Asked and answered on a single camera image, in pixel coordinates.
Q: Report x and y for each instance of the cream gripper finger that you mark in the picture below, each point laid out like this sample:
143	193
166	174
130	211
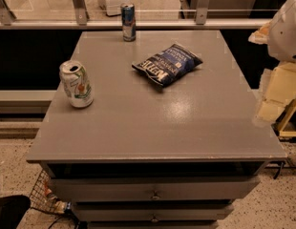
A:
277	89
260	36

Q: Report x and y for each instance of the white green 7up can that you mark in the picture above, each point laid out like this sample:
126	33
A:
76	83

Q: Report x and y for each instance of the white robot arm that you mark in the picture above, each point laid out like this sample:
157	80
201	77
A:
282	35

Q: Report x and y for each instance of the blue energy drink can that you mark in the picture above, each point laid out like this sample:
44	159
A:
128	19

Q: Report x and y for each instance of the dark blue chip bag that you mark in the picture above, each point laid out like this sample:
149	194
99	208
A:
168	66

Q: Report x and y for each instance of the grey drawer cabinet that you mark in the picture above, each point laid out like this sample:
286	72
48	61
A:
143	156

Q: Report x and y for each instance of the black chair corner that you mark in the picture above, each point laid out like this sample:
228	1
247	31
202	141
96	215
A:
12	210

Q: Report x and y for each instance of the yellow stand frame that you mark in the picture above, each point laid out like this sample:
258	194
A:
284	127

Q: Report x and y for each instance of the wire mesh basket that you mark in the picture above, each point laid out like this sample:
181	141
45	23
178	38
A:
43	199

